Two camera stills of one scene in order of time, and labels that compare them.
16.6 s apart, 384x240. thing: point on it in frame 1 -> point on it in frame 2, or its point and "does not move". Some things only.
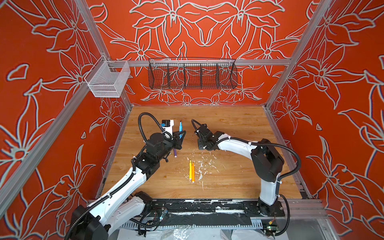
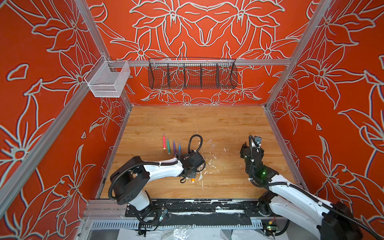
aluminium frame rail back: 198,62 does not move
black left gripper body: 175,142 -> 194,171
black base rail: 211,210 does not move
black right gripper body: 202,144 -> 243,150
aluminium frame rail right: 322,7 does not move
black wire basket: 192,73 does not move
